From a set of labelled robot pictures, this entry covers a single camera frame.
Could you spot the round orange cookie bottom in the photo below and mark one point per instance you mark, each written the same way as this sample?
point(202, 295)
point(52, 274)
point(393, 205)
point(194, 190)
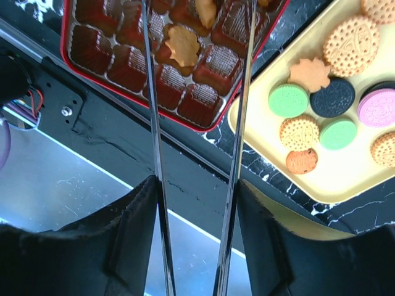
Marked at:
point(301, 162)

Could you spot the orange fish cookie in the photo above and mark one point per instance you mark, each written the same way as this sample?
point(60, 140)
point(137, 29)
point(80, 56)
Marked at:
point(207, 12)

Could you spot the black oreo cookie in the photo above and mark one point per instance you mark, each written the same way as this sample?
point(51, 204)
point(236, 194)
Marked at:
point(334, 100)

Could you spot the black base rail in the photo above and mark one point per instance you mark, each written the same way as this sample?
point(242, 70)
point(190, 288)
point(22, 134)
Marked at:
point(115, 134)

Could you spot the green macaron cookie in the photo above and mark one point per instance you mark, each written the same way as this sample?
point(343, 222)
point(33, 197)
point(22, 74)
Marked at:
point(288, 100)
point(338, 134)

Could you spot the pink macaron cookie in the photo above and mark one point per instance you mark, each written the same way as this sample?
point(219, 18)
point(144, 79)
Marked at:
point(376, 109)

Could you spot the orange flower cookie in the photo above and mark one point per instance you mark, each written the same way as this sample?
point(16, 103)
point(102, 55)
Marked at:
point(183, 45)

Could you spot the chocolate chip cookie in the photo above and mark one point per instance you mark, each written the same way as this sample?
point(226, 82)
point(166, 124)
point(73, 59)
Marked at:
point(299, 133)

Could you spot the orange star cookie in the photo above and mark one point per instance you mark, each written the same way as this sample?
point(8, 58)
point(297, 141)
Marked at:
point(312, 75)

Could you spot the green macaron cookie left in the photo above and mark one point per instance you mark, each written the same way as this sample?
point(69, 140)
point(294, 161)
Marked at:
point(288, 100)

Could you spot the green macaron cookie right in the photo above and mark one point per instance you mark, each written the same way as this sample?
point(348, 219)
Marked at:
point(338, 134)

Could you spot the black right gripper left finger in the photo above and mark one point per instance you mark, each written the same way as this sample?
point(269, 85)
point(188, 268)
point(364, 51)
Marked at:
point(104, 253)

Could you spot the red cookie box with tray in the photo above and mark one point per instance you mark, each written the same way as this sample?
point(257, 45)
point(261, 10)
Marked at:
point(103, 41)

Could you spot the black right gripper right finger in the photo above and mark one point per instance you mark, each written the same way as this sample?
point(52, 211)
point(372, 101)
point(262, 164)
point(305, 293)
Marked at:
point(289, 254)

